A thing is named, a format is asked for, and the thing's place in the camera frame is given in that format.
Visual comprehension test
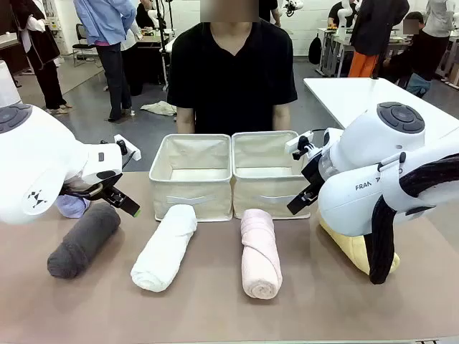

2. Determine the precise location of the black cable bundle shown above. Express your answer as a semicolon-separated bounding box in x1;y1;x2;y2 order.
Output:
368;153;459;286

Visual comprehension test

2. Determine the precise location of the black tripod stand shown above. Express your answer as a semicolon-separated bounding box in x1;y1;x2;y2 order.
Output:
156;0;174;91

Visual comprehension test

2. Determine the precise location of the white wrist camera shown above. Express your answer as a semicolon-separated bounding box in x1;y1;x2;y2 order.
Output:
113;133;142;161
285;130;314;161

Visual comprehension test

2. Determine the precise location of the beige cloth on floor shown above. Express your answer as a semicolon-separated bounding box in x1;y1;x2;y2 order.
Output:
140;100;178;118

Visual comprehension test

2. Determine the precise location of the person in blue shirt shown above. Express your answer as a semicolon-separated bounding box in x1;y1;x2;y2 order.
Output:
73;0;138;123

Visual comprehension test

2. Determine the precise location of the lavender blue towel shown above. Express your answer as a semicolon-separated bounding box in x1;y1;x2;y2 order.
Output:
56;193;91;219

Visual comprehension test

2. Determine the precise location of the person's right forearm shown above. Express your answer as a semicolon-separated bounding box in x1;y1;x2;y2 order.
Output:
176;105;197;134

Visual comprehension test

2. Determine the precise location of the white towel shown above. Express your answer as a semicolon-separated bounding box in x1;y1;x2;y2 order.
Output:
130;204;198;292

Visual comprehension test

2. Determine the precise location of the dark gray towel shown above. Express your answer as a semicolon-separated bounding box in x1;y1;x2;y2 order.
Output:
47;202;122;280

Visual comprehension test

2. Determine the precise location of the black office chair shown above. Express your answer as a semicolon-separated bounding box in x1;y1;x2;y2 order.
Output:
72;23;103;68

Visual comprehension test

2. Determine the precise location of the white air purifier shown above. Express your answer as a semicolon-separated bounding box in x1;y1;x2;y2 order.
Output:
0;59;21;108

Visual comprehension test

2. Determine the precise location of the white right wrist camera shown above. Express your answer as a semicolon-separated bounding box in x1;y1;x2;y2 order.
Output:
285;130;314;161

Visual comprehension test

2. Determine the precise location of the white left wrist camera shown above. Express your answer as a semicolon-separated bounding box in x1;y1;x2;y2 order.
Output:
113;133;142;161

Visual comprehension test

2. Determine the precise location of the white side table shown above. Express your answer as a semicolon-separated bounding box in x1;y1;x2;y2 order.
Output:
303;77;459;141

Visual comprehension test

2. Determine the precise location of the person's left forearm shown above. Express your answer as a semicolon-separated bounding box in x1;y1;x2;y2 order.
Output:
273;103;292;131

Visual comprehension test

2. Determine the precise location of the yellow towel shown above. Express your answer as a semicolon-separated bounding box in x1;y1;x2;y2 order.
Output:
318;211;401;276

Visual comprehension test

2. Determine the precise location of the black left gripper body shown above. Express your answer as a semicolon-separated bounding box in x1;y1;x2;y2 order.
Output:
59;171;126;209

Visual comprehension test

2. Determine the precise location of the black backpack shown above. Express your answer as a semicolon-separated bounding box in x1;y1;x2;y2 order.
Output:
308;33;324;66

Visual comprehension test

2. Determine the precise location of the person in gray top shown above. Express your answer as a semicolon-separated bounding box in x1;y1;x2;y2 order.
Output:
422;0;457;39

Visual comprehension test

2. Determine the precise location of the cream fabric storage bin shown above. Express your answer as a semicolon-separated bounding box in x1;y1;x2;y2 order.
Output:
148;133;233;222
231;130;312;220

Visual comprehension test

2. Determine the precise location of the person in black t-shirt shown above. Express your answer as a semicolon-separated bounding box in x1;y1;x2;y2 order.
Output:
166;17;298;135

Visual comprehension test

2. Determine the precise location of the pink towel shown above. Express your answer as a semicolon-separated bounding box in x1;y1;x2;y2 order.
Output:
240;209;283;300

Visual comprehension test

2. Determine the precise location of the seated person in black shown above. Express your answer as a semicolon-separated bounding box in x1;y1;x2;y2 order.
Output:
386;11;450;95

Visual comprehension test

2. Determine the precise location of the woman in black vest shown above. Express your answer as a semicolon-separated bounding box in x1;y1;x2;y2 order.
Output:
9;0;73;115

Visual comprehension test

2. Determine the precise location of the person in orange trousers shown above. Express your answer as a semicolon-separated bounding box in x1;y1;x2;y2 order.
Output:
349;0;410;78

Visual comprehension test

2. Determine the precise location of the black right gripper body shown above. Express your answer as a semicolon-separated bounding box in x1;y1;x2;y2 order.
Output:
300;155;325;196

